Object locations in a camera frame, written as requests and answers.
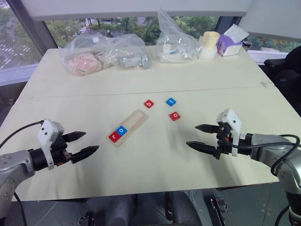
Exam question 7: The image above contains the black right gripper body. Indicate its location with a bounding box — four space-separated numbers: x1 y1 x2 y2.
213 125 234 161

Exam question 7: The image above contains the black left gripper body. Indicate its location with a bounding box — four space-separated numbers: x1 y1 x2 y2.
50 134 73 166

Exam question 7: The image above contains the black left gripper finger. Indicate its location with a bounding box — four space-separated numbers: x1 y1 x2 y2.
63 131 87 143
71 145 100 164

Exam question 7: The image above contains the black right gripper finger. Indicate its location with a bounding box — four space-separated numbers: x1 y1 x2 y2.
195 124 220 135
185 141 218 156

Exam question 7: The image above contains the red letter tile o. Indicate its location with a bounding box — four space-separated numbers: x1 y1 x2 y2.
168 111 182 122

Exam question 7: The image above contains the wooden letter tray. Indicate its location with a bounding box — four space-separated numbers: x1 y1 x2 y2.
106 108 150 149

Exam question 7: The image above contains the pink plush item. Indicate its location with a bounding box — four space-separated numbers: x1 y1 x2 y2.
66 52 104 77

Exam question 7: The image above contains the cream cylindrical container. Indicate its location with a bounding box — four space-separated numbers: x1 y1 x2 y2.
198 31 221 60

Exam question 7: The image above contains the purple tissue box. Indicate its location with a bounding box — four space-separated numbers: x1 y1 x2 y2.
216 24 250 58

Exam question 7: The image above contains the tall clear plastic bag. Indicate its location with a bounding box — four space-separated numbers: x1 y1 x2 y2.
153 8 201 64

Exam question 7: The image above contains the black chair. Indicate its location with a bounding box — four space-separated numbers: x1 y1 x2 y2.
263 45 301 114

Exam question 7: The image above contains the grey bagged item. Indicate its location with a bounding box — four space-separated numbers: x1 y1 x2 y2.
117 56 152 70

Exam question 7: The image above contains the wide clear plastic bag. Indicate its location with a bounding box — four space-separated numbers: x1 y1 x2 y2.
58 33 154 77

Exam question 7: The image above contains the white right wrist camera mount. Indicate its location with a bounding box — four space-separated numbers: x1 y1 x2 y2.
216 108 242 157

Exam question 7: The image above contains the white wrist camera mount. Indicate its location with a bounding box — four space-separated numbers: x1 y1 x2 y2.
37 119 65 171
216 108 242 157

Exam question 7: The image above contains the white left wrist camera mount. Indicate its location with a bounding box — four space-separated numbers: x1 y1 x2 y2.
37 119 65 171

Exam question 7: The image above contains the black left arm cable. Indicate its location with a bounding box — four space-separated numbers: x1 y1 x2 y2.
0 120 46 226

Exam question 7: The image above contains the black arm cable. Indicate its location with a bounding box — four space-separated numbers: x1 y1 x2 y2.
0 120 46 226
235 134 301 177

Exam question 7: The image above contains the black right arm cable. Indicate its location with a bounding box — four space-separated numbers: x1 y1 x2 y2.
235 134 301 177

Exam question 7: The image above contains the black metal bracket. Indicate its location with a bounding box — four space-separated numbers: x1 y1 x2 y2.
210 196 229 226

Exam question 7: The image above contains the white bagged cable item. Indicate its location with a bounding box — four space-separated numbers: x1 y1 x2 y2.
158 44 189 62

